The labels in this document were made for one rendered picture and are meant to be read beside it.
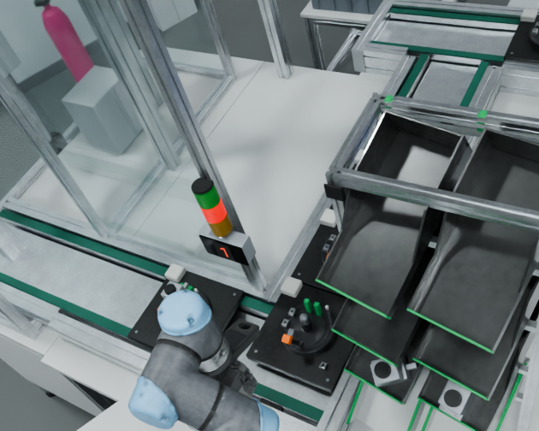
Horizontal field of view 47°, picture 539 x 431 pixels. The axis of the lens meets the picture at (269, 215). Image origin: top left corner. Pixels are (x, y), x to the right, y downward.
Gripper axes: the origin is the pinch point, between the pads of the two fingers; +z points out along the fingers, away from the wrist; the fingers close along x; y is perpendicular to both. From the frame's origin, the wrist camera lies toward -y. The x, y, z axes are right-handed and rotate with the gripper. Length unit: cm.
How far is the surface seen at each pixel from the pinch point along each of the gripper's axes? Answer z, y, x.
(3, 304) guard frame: 19, 0, -87
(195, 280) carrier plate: 26, -30, -42
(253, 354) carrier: 26.2, -16.5, -15.1
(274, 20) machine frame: 11, -127, -65
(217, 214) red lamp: -10.5, -30.6, -21.9
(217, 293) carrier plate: 26, -29, -34
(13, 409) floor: 123, 15, -152
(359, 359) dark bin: 3.0, -15.7, 16.9
